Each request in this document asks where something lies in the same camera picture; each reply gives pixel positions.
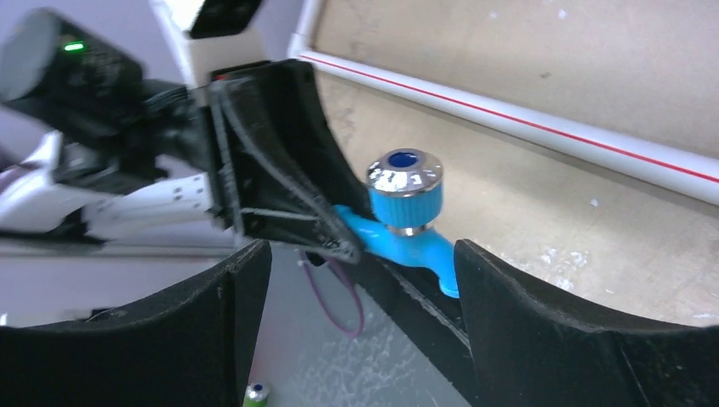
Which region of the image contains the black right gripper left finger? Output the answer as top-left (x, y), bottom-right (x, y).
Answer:
top-left (1, 241), bottom-right (272, 406)

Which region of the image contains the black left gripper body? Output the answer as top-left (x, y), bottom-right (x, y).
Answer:
top-left (142, 79), bottom-right (225, 225)

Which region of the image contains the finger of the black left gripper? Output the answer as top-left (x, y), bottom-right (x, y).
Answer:
top-left (207, 59), bottom-right (371, 264)

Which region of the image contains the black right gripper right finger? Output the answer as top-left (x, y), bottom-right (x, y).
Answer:
top-left (454, 240), bottom-right (718, 406)

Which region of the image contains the blue plastic water faucet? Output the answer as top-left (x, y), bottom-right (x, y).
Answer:
top-left (335, 148), bottom-right (460, 298)

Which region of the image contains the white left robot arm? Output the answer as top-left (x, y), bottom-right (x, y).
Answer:
top-left (1, 1), bottom-right (369, 263)

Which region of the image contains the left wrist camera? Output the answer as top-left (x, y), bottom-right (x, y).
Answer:
top-left (149, 0), bottom-right (266, 89)

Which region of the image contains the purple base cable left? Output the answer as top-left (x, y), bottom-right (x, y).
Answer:
top-left (298, 251), bottom-right (366, 339)

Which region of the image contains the white PVC pipe frame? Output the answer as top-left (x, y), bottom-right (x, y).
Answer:
top-left (287, 1), bottom-right (718, 205)

